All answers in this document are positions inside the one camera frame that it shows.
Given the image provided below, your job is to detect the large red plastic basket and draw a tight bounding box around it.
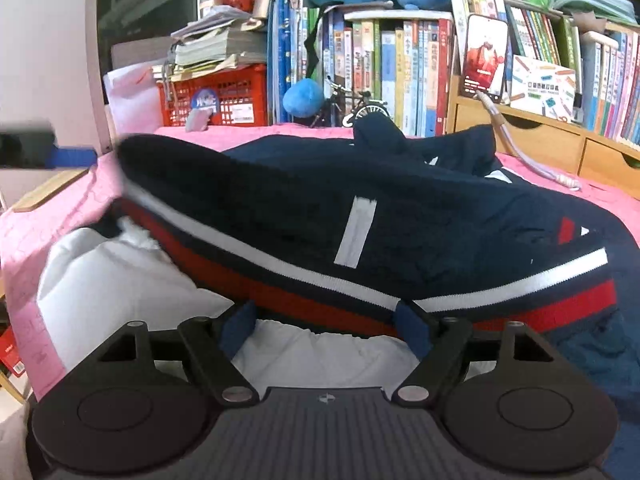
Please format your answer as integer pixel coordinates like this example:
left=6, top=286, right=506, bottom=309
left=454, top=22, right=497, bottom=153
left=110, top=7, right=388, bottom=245
left=157, top=64, right=268, bottom=128

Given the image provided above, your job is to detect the wooden drawer organiser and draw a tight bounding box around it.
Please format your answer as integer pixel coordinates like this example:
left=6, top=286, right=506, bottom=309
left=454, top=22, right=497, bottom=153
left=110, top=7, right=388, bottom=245
left=445, top=75, right=640, bottom=191

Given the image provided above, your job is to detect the small bicycle model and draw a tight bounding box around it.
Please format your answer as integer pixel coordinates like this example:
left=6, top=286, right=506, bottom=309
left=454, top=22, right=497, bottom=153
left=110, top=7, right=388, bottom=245
left=310, top=76, right=391, bottom=128

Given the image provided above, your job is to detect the stack of papers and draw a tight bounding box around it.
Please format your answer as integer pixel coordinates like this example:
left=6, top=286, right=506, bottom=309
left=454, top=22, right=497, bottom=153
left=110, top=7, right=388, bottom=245
left=167, top=5, right=268, bottom=81

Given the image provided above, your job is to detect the navy and white jacket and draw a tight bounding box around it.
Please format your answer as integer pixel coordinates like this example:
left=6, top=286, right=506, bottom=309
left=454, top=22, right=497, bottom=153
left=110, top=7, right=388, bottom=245
left=37, top=115, right=640, bottom=411

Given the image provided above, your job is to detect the white colourful card box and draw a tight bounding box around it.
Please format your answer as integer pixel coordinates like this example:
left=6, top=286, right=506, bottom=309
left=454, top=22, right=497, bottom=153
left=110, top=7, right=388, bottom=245
left=509, top=55, right=577, bottom=122

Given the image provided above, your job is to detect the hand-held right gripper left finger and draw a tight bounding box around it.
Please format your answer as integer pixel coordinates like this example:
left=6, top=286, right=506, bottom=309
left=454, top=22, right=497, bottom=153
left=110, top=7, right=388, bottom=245
left=95, top=302, right=261, bottom=407

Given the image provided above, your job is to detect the white paper board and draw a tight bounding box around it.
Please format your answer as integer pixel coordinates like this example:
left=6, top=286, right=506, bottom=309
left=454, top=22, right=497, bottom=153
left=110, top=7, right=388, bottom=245
left=102, top=62, right=166, bottom=136

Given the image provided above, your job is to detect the row of colourful books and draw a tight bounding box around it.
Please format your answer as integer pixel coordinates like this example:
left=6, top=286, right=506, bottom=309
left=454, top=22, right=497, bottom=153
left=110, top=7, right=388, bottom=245
left=452, top=0, right=640, bottom=148
left=267, top=0, right=453, bottom=138

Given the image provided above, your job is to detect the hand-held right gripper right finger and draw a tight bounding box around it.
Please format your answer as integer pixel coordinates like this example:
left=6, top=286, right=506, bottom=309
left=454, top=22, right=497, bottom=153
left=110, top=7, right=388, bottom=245
left=390, top=300, right=556, bottom=407

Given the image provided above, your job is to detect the smartphone with lit screen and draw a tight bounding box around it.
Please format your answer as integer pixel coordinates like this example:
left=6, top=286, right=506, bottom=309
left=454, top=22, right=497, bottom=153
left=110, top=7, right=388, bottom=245
left=460, top=14, right=509, bottom=101

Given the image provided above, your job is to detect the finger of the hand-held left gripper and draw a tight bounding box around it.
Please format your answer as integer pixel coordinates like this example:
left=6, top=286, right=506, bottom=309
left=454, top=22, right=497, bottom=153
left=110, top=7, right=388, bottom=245
left=0, top=119, right=98, bottom=171

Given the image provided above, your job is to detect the blue plush ball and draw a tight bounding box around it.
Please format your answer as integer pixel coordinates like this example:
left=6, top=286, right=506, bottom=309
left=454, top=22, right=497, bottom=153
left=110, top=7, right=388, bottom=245
left=282, top=79, right=324, bottom=117

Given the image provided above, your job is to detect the red cardboard box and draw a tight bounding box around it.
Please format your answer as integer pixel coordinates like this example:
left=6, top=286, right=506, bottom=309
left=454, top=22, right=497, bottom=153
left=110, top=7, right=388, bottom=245
left=0, top=325, right=26, bottom=377

